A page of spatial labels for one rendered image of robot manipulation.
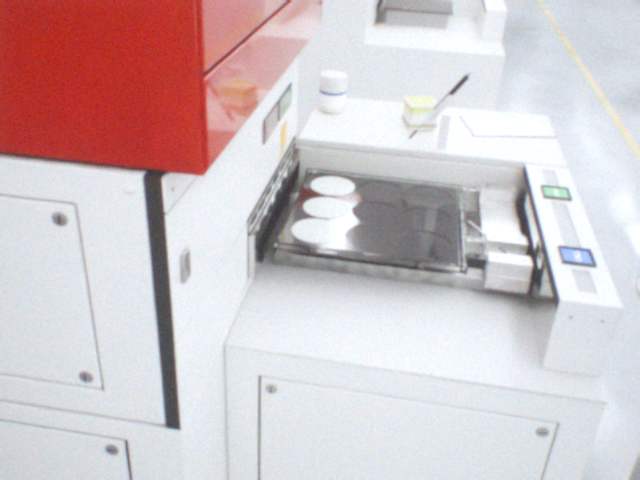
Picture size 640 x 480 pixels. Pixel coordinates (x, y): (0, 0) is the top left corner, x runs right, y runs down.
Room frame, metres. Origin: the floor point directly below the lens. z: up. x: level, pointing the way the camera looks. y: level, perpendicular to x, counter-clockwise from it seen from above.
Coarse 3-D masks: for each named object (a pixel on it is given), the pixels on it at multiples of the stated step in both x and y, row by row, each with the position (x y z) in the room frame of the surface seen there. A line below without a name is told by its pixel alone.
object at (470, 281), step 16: (288, 256) 1.15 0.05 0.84; (304, 256) 1.15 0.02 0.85; (320, 256) 1.15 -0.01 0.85; (336, 272) 1.14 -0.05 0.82; (352, 272) 1.13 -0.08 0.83; (368, 272) 1.13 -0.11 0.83; (384, 272) 1.12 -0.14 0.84; (400, 272) 1.12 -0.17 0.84; (416, 272) 1.11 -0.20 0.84; (432, 272) 1.11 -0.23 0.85; (448, 272) 1.11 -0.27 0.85; (464, 288) 1.10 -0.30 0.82; (480, 288) 1.09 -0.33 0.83
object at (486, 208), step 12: (480, 204) 1.36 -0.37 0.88; (492, 204) 1.36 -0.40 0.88; (504, 204) 1.37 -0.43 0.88; (480, 216) 1.31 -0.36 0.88; (492, 216) 1.30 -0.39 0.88; (504, 216) 1.31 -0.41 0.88; (516, 216) 1.31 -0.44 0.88; (480, 228) 1.26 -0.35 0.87; (492, 228) 1.25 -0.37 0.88; (504, 228) 1.25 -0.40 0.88; (516, 228) 1.25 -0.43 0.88; (480, 252) 1.19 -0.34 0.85; (492, 276) 1.06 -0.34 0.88; (504, 276) 1.06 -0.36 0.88; (492, 288) 1.06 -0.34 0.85; (504, 288) 1.05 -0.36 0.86; (516, 288) 1.05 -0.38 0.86
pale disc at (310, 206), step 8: (312, 200) 1.30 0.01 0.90; (320, 200) 1.30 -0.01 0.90; (328, 200) 1.30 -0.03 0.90; (336, 200) 1.30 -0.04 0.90; (304, 208) 1.26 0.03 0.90; (312, 208) 1.26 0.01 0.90; (320, 208) 1.26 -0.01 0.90; (328, 208) 1.26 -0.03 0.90; (336, 208) 1.26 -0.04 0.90; (344, 208) 1.26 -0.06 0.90; (320, 216) 1.22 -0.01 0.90; (328, 216) 1.22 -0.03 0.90; (336, 216) 1.22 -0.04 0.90
